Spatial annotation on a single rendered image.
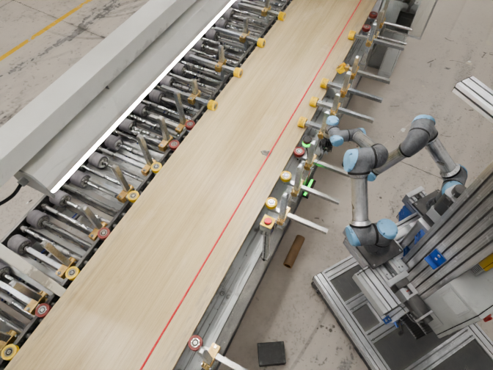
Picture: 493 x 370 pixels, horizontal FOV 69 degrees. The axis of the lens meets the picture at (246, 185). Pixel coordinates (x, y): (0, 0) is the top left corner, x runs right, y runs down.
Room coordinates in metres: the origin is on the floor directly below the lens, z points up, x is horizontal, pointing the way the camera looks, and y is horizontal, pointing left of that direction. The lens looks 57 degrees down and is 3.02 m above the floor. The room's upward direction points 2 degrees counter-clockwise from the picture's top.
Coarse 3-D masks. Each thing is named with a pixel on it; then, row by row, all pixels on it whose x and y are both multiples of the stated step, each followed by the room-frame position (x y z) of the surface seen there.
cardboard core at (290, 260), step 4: (296, 236) 1.38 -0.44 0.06; (300, 236) 1.37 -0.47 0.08; (296, 240) 1.34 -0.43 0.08; (300, 240) 1.33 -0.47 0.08; (292, 244) 1.31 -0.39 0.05; (296, 244) 1.29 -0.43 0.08; (300, 244) 1.30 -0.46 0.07; (292, 248) 1.26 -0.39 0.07; (296, 248) 1.26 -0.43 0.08; (300, 248) 1.27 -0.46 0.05; (292, 252) 1.22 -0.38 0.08; (296, 252) 1.23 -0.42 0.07; (288, 256) 1.19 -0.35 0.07; (292, 256) 1.18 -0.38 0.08; (296, 256) 1.20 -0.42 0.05; (288, 260) 1.15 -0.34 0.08; (292, 260) 1.15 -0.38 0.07; (284, 264) 1.13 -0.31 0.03; (288, 264) 1.11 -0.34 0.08; (292, 264) 1.12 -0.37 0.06
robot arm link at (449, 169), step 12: (420, 120) 1.37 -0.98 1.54; (432, 120) 1.37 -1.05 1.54; (408, 132) 1.33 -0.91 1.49; (432, 132) 1.31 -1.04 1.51; (432, 144) 1.28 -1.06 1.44; (432, 156) 1.27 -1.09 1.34; (444, 156) 1.25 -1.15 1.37; (444, 168) 1.22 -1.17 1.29; (456, 168) 1.21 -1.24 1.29; (444, 180) 1.19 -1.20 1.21; (456, 180) 1.15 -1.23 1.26
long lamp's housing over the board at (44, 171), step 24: (216, 0) 1.17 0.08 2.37; (192, 24) 1.03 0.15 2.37; (168, 48) 0.92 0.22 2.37; (144, 72) 0.81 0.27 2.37; (96, 96) 0.71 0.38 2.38; (120, 96) 0.72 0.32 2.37; (72, 120) 0.62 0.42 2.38; (96, 120) 0.63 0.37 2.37; (48, 144) 0.55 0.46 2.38; (72, 144) 0.56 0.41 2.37; (24, 168) 0.48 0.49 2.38; (48, 168) 0.49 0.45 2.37; (48, 192) 0.45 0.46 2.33
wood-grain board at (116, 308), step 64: (320, 0) 3.73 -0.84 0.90; (256, 64) 2.71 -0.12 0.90; (320, 64) 2.69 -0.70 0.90; (192, 128) 1.95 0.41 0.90; (256, 128) 1.93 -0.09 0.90; (192, 192) 1.35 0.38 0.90; (256, 192) 1.33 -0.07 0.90; (128, 256) 0.88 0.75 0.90; (192, 256) 0.87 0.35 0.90; (64, 320) 0.51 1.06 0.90; (128, 320) 0.50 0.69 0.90; (192, 320) 0.49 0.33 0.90
